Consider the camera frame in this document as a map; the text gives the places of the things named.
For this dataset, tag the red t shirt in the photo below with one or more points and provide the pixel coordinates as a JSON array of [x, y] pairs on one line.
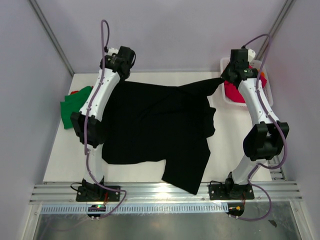
[[76, 91]]

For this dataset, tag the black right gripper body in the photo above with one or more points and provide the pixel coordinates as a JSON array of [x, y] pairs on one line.
[[226, 75]]

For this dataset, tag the green t shirt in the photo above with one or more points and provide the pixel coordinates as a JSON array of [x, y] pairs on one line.
[[73, 103]]

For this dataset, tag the black t shirt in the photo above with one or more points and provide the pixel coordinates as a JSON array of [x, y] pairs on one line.
[[150, 123]]

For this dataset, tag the right rear frame post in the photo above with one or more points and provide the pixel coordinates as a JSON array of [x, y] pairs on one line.
[[277, 23]]

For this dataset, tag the grey slotted cable duct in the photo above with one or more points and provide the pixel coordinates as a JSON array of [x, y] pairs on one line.
[[135, 208]]

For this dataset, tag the left rear frame post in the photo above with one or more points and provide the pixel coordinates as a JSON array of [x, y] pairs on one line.
[[51, 35]]

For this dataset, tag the pink t shirt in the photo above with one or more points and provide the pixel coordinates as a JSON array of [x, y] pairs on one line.
[[234, 95]]

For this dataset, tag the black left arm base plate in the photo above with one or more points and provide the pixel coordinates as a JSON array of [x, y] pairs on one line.
[[94, 193]]

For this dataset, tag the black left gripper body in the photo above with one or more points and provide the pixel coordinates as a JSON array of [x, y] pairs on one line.
[[127, 74]]

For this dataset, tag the aluminium front rail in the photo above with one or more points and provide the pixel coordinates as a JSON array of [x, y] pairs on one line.
[[159, 192]]

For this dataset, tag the frame post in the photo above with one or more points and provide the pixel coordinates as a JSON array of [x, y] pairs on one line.
[[277, 23], [51, 35]]

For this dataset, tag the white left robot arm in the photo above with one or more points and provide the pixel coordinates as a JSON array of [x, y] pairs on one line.
[[88, 122]]

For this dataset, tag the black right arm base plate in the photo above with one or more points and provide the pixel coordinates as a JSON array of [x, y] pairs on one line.
[[217, 191]]

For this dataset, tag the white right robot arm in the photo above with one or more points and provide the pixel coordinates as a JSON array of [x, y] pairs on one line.
[[267, 137]]

